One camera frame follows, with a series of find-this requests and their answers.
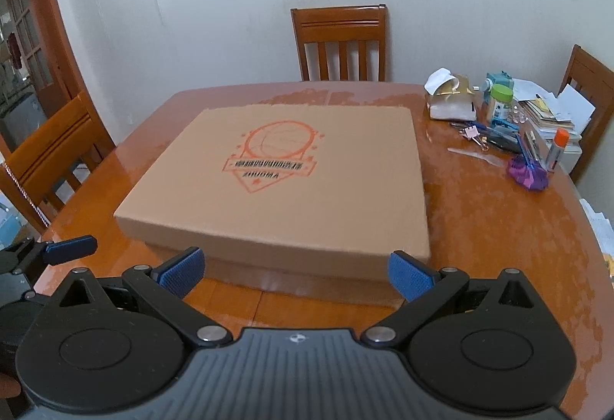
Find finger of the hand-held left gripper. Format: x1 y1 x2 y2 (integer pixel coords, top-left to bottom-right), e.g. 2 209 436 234
17 235 99 275

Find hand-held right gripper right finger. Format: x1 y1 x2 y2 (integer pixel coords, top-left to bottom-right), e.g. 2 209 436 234
360 250 544 349

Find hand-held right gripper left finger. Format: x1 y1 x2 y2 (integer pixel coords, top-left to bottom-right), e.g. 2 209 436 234
48 246 234 349

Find cardboard lid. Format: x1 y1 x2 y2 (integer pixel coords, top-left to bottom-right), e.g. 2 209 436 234
114 106 431 260

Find brown cardboard box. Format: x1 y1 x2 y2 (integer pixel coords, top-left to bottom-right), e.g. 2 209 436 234
146 240 409 306

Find wooden desktop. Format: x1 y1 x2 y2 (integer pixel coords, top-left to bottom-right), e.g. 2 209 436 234
36 81 614 420

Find wooden chair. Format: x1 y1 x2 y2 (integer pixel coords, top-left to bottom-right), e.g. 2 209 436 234
0 90 117 235
558 44 614 184
290 5 389 83

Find clear plastic fork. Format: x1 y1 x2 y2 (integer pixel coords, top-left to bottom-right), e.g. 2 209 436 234
447 146 510 167

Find purple plastic object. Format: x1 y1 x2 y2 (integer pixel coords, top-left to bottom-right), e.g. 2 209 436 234
507 154 550 191

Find pink binder clip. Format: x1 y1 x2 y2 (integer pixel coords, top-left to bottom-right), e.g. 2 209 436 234
458 125 488 145

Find bunch of blue pens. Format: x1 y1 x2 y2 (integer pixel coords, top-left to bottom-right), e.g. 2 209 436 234
451 120 543 162

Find torn gold white box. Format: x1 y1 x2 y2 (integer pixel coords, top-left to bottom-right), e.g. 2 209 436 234
424 68 481 121

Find green lid jar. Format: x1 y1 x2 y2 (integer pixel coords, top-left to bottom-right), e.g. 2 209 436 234
488 84 515 124

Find orange cap glue stick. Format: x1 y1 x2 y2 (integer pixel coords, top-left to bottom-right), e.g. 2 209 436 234
547 128 571 172

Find white plastic bag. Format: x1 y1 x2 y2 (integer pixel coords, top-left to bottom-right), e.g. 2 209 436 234
578 198 614 258

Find wooden door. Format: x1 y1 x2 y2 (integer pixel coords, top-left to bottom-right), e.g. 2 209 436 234
0 0 104 158

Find stack of papers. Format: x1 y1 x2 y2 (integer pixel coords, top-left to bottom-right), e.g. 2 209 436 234
511 79 596 162

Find teal pencil sharpener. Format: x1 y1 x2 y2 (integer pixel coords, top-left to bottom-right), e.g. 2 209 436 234
482 71 514 90

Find metal chain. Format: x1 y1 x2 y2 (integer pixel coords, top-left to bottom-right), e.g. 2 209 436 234
0 163 51 229

